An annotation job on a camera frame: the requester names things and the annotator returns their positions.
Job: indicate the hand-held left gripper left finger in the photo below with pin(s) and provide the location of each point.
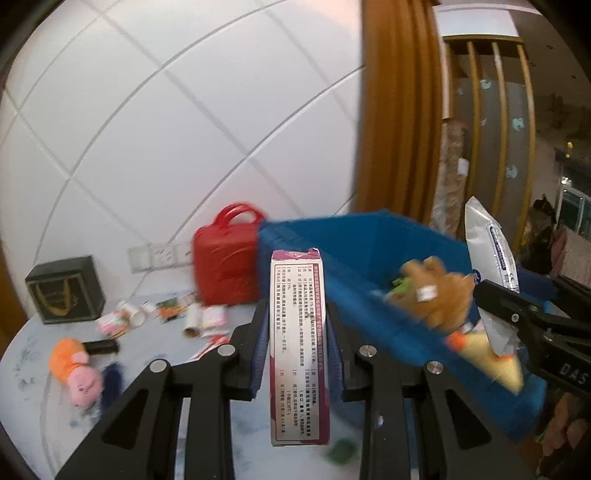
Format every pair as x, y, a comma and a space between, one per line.
258, 350

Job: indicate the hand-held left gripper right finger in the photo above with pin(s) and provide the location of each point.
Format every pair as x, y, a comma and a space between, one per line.
334, 360

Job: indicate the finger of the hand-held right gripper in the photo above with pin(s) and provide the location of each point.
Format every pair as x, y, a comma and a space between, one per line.
540, 286
508, 304

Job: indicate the white pink medicine box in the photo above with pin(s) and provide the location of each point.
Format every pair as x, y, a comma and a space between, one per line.
295, 346

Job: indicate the white plastic packet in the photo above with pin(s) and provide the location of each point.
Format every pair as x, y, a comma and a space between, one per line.
489, 249

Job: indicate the brown bear plush toy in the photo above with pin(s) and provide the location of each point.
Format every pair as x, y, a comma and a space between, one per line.
438, 295

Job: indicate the blue plastic crate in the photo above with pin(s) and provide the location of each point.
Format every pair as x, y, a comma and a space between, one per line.
351, 258

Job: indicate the person's right hand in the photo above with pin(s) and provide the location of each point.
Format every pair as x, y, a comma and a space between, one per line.
565, 420

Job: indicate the red white leaflet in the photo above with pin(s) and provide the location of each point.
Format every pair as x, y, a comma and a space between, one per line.
212, 347

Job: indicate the white cardboard tube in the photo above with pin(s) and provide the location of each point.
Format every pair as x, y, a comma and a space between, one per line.
194, 321

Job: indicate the red small suitcase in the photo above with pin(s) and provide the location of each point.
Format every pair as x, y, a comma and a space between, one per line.
221, 267

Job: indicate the small green object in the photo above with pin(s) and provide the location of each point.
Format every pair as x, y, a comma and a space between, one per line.
341, 451

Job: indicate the small green printed box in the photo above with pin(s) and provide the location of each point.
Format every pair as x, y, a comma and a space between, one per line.
170, 310

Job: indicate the dark blue feather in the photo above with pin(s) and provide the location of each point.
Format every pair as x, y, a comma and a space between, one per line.
113, 383

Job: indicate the white pink packet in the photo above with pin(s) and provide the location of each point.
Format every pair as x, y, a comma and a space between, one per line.
111, 322

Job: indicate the black cylinder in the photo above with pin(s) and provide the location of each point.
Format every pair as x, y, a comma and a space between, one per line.
104, 347

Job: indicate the wooden slat partition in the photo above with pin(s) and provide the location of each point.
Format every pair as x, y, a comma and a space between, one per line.
503, 115

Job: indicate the orange pig plush toy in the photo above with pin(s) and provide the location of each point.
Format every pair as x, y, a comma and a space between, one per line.
69, 360

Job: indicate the black gift box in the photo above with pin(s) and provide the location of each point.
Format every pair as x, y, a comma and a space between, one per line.
60, 272

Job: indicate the white wall socket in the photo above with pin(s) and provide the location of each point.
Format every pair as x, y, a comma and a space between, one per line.
184, 253
164, 256

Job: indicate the wooden frame post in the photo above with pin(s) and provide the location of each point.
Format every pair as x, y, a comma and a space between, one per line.
397, 115

